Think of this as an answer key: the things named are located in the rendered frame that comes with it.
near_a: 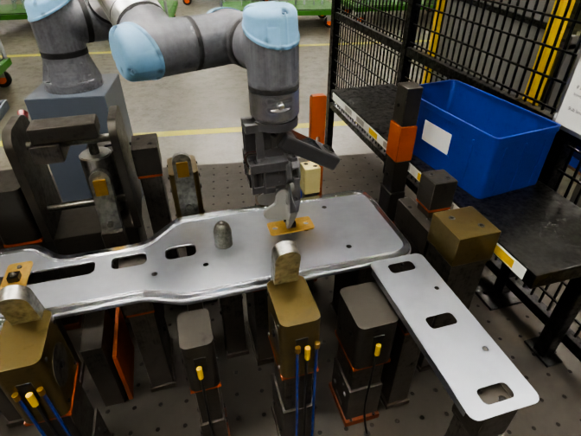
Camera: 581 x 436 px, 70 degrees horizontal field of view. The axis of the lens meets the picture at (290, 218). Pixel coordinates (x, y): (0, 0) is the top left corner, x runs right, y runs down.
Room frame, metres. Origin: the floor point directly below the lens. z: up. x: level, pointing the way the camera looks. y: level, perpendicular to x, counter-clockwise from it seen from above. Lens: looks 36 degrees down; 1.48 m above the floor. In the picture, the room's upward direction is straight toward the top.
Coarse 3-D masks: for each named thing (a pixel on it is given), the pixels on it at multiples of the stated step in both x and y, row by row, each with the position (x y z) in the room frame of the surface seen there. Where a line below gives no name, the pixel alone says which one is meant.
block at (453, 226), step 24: (432, 216) 0.59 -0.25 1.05; (456, 216) 0.58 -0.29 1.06; (480, 216) 0.58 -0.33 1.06; (432, 240) 0.58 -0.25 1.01; (456, 240) 0.53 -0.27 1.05; (480, 240) 0.53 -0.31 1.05; (432, 264) 0.57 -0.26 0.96; (456, 264) 0.52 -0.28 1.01; (480, 264) 0.54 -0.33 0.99; (456, 288) 0.53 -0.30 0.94
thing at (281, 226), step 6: (306, 216) 0.65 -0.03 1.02; (270, 222) 0.63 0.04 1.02; (276, 222) 0.63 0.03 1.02; (282, 222) 0.63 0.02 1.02; (294, 222) 0.61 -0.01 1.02; (300, 222) 0.63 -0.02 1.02; (312, 222) 0.63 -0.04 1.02; (270, 228) 0.61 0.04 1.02; (282, 228) 0.61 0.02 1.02; (288, 228) 0.61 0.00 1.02; (294, 228) 0.61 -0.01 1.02; (300, 228) 0.61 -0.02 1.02; (306, 228) 0.61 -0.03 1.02; (312, 228) 0.61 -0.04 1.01; (276, 234) 0.59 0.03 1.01
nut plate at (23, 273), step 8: (16, 264) 0.53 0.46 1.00; (24, 264) 0.53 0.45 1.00; (32, 264) 0.53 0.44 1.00; (8, 272) 0.50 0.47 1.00; (16, 272) 0.49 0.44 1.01; (24, 272) 0.50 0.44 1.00; (8, 280) 0.48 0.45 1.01; (16, 280) 0.48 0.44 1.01; (24, 280) 0.49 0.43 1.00; (0, 288) 0.47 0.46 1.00
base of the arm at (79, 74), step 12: (48, 60) 1.10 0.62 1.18; (60, 60) 1.10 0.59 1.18; (72, 60) 1.11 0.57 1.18; (84, 60) 1.14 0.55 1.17; (48, 72) 1.10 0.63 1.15; (60, 72) 1.09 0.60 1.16; (72, 72) 1.10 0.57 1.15; (84, 72) 1.13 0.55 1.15; (96, 72) 1.16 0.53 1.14; (48, 84) 1.09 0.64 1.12; (60, 84) 1.08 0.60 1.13; (72, 84) 1.09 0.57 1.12; (84, 84) 1.10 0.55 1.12; (96, 84) 1.13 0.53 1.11
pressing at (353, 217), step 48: (336, 192) 0.75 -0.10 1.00; (144, 240) 0.59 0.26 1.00; (192, 240) 0.59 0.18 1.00; (240, 240) 0.59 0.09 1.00; (336, 240) 0.59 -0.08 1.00; (384, 240) 0.59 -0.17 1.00; (48, 288) 0.47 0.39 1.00; (96, 288) 0.47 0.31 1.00; (144, 288) 0.47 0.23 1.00; (192, 288) 0.47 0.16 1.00; (240, 288) 0.47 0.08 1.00
